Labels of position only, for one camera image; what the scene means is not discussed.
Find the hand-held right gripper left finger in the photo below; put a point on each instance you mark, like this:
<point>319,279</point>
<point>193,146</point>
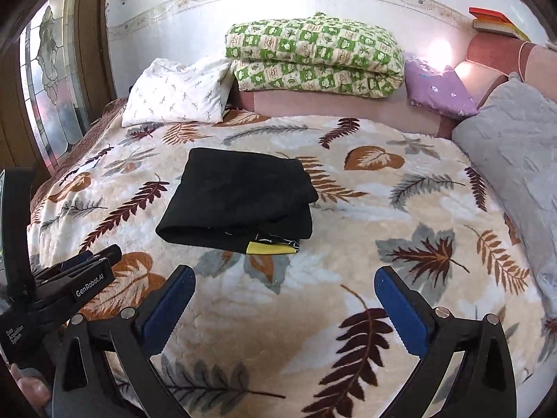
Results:
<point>169,309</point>

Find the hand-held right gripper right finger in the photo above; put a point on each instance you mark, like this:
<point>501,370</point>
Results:
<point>400,313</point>

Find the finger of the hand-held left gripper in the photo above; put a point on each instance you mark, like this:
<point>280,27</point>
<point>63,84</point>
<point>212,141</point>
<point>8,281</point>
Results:
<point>82,261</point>
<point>82,289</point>

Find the black pants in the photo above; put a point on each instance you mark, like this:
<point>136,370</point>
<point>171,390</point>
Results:
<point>239,191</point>

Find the person's left hand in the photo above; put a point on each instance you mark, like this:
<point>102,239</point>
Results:
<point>30,387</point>

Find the leaf print blanket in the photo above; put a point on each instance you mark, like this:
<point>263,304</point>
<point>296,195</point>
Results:
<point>348,226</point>

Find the stained glass window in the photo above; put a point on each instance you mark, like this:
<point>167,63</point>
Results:
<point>52,74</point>

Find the grey quilted pillow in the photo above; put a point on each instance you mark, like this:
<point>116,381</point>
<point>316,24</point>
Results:
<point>513,161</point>

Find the white patterned pillow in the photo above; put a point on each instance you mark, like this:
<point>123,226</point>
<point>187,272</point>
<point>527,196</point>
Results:
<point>174,91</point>

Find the pink upholstered headboard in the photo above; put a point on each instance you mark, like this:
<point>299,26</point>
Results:
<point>348,109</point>

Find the purple pillow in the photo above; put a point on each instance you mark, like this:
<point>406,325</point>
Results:
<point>435,87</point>

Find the green checked quilt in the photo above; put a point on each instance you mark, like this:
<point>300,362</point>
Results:
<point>313,52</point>

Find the thick beige book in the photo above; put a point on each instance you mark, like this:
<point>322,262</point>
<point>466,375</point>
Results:
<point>500,28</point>

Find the orange book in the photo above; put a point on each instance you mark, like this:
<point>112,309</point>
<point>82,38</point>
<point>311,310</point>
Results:
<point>487,14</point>

